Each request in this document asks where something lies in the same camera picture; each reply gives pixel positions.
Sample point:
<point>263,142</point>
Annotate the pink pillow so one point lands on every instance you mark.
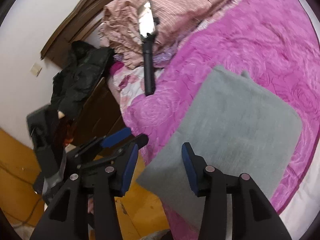
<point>187,2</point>

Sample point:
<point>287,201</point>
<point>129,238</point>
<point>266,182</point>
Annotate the grey pants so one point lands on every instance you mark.
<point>232,130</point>

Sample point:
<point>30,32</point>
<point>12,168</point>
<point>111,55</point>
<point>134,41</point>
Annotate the smartphone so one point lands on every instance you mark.
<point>147,20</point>

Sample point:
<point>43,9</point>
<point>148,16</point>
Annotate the dark red cloth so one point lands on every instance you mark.
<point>67,132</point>

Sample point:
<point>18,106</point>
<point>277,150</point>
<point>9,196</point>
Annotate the purple and white bedspread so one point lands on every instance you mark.
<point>250,42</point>

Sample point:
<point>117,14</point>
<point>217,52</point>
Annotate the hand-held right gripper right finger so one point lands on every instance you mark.
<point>190,170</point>

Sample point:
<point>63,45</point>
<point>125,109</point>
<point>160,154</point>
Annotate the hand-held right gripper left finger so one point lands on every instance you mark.
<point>127,170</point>

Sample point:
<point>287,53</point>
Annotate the wooden nightstand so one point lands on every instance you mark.
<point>100,115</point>

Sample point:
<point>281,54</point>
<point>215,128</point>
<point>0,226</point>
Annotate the black jacket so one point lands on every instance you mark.
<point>82,75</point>

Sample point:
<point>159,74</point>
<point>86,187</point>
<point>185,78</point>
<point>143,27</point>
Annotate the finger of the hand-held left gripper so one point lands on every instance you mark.
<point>143,140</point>
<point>116,137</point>

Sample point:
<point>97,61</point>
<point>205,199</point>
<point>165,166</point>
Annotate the beige wall switch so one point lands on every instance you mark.
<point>36,70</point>

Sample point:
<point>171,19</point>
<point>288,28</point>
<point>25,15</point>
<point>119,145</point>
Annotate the black phone holder stick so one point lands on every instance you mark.
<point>149,72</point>

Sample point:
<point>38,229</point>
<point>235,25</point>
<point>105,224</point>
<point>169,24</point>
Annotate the dark wooden headboard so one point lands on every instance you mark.
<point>82,25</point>

